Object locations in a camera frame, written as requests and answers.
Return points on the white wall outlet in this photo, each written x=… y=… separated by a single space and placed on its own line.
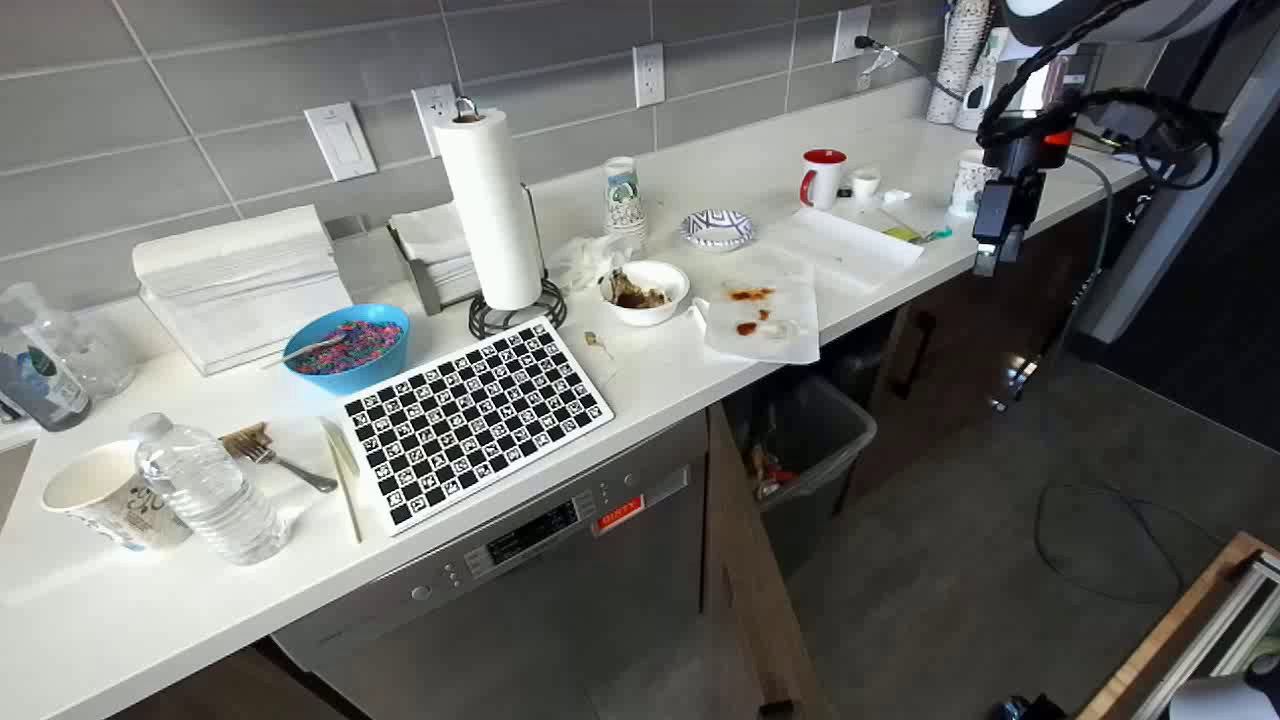
x=651 y=74

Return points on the metal napkin dispenser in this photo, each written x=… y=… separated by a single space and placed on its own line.
x=439 y=252

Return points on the stainless dishwasher front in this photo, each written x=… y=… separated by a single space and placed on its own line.
x=528 y=613

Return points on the paper cup near edge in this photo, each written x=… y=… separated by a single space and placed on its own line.
x=969 y=182

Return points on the patterned small plate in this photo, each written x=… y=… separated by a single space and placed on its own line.
x=718 y=230

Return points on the black wire towel holder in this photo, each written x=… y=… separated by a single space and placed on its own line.
x=514 y=318

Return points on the dark trash bin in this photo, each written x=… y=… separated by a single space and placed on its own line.
x=796 y=437

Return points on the white wall switch plate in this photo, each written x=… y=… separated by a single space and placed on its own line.
x=341 y=142

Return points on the open wooden cabinet door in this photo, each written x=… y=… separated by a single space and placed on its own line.
x=744 y=581

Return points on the clear plastic container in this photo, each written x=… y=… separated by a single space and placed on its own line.
x=57 y=365

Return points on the patterned paper cup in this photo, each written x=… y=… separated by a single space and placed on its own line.
x=110 y=493

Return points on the stained white paper napkin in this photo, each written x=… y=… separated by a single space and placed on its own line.
x=761 y=308

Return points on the small white cup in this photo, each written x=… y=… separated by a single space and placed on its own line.
x=866 y=185

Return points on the clear plastic water bottle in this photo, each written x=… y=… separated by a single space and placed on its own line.
x=207 y=488

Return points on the white paper towel roll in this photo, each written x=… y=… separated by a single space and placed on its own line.
x=492 y=210

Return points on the white green small bottle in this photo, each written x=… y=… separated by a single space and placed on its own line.
x=623 y=191

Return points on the white rectangular tray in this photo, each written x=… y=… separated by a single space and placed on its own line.
x=851 y=245

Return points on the wooden chopstick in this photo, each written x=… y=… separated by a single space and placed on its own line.
x=341 y=463

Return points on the stack of paper cups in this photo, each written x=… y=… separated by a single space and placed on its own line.
x=962 y=74

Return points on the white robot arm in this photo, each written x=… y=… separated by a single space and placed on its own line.
x=1158 y=122

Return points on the red white mug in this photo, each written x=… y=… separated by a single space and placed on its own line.
x=820 y=178

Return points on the stack of white napkins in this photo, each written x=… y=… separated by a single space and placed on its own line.
x=232 y=294

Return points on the white bowl with food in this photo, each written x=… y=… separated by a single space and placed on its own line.
x=642 y=294

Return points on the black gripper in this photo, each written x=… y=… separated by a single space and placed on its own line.
x=1005 y=210

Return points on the metal fork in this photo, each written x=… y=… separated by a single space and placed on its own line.
x=258 y=444

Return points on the black white checkered board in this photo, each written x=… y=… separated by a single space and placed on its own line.
x=443 y=433

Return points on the blue bowl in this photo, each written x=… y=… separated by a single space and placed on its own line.
x=349 y=345

